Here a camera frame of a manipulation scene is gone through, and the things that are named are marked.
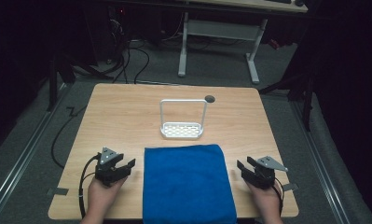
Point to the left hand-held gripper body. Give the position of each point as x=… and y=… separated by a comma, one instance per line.
x=106, y=172

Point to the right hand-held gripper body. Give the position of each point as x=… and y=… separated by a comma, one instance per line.
x=263, y=177

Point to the blue towel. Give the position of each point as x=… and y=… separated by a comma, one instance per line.
x=188, y=183

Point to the person's right hand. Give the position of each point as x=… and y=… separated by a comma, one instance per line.
x=266, y=200

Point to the person's left hand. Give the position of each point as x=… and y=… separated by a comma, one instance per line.
x=101, y=196

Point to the grey tape piece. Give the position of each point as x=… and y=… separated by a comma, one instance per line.
x=57, y=191
x=290, y=187

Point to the black table grommet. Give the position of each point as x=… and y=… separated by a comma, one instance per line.
x=209, y=99

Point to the black metal stand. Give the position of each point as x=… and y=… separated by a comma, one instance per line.
x=53, y=87
x=307, y=105

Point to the white-framed desk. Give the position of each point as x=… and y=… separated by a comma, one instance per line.
x=224, y=29

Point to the black keyboard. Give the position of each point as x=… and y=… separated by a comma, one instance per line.
x=279, y=1

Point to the black computer mouse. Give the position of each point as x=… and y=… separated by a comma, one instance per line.
x=299, y=2

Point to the metal floor rail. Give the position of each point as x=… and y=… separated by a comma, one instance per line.
x=22, y=155
x=322, y=168

